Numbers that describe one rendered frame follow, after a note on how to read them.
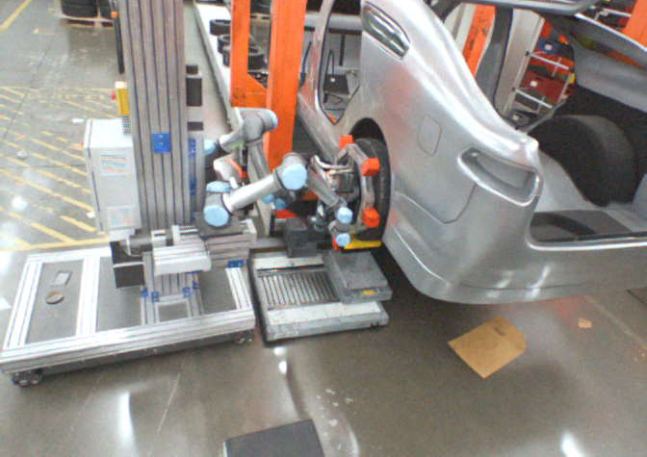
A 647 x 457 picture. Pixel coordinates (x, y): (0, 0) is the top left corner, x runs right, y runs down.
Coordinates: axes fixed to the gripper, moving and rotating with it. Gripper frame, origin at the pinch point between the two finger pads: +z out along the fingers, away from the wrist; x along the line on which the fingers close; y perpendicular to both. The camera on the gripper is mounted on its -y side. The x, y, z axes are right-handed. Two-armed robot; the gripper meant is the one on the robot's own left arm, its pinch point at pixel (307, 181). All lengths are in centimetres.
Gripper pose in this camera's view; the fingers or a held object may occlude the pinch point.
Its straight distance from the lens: 283.6
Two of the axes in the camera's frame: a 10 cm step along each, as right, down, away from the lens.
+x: 8.7, 3.6, -3.4
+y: -1.3, 8.3, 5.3
